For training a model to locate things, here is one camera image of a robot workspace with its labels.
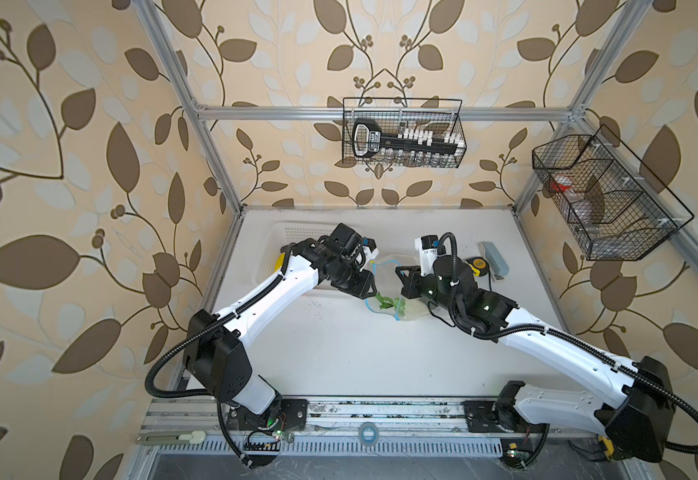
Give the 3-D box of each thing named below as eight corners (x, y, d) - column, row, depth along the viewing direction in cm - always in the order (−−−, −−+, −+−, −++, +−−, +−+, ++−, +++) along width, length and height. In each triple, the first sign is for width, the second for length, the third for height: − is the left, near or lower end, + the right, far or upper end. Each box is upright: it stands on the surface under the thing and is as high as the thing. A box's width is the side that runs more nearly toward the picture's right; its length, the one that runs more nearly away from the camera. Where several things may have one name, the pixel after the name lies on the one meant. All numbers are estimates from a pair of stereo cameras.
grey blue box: (495, 278, 101) (500, 271, 98) (478, 249, 109) (482, 241, 106) (506, 276, 102) (511, 269, 98) (488, 247, 110) (492, 239, 106)
